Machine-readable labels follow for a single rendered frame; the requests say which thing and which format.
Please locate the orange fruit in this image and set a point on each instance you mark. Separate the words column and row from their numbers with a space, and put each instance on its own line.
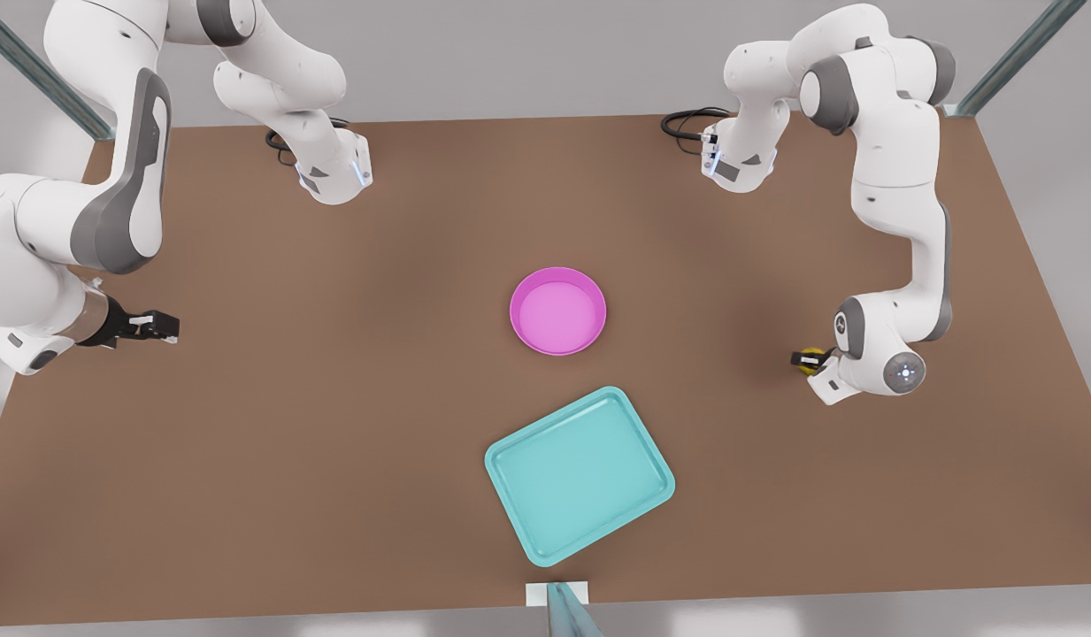
column 813, row 368

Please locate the pink round plate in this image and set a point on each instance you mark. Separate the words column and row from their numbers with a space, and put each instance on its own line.
column 558, row 314

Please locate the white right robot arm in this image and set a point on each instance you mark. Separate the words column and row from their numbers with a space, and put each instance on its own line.
column 120, row 203

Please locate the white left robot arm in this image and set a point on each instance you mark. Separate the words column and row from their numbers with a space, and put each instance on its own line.
column 899, row 159

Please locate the teal rectangular tray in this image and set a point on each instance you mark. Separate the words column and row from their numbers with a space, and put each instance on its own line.
column 580, row 476

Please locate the silver frame post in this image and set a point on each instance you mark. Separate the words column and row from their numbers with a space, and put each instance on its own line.
column 41, row 75
column 1014, row 57
column 567, row 615

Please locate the white post foot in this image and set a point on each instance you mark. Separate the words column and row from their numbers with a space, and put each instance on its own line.
column 536, row 593
column 952, row 111

